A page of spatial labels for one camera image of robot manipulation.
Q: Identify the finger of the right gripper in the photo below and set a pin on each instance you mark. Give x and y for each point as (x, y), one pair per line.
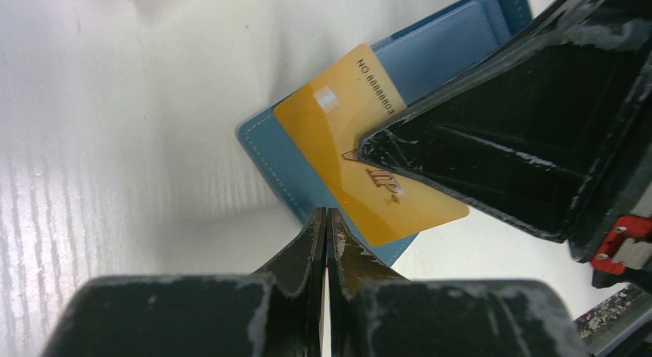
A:
(550, 133)

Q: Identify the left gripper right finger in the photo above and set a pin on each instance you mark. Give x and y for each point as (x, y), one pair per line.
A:
(375, 311)

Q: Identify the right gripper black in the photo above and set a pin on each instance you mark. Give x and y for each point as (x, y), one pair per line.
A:
(611, 231)

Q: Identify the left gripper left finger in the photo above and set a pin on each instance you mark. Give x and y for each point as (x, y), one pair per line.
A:
(274, 311)

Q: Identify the blue leather card holder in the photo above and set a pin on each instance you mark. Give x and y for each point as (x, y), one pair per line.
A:
(418, 59)

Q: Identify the gold VIP card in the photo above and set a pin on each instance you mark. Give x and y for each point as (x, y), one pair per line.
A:
(326, 117)

